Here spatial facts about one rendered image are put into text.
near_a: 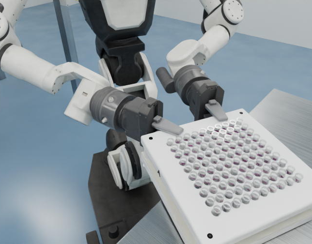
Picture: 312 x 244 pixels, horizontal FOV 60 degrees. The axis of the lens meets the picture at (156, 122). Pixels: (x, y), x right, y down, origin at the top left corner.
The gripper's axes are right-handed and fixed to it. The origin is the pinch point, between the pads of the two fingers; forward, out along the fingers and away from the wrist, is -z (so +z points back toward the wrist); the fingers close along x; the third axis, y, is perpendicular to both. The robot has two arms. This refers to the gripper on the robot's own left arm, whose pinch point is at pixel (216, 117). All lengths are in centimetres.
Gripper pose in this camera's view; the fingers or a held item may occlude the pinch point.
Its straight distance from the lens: 60.2
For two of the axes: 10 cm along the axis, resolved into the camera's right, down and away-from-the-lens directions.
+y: -9.7, 1.6, -2.1
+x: 0.0, 7.9, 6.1
